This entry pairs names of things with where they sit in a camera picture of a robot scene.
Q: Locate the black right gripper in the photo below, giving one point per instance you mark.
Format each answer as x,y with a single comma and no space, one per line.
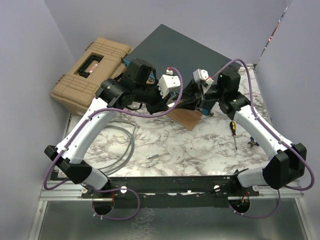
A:
193,94

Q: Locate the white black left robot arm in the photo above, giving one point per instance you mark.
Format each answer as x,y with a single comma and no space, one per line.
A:
111,98

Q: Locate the wooden base board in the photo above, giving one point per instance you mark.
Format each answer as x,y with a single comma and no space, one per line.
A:
186,118

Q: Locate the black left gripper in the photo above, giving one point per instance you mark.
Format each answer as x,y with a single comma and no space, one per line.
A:
161,104

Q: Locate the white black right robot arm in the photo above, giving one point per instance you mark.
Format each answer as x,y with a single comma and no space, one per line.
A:
286,159

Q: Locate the tan plastic tool case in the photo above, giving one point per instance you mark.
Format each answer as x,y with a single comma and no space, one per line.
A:
102,60

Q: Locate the yellow black screwdriver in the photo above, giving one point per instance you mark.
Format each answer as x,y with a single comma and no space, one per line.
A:
232,126

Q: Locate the dark blue network switch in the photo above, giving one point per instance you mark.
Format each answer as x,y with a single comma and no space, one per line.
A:
165,47

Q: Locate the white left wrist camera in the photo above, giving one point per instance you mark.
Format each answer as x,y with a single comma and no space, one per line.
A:
168,83

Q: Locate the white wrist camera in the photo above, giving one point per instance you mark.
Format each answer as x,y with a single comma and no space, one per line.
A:
202,78
168,83

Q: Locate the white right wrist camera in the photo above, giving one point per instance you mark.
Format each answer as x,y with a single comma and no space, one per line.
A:
202,78

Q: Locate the blue handled pliers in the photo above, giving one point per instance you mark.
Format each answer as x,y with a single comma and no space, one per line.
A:
252,143

